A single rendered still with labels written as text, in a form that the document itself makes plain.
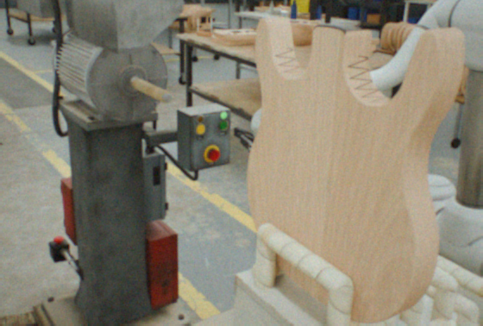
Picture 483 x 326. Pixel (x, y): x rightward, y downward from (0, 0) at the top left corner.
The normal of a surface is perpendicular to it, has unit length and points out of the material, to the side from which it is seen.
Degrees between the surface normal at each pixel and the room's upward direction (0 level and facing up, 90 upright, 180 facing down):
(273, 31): 70
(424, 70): 90
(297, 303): 0
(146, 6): 90
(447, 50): 78
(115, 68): 85
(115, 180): 90
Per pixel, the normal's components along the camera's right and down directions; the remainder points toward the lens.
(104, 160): 0.57, 0.29
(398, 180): -0.83, 0.17
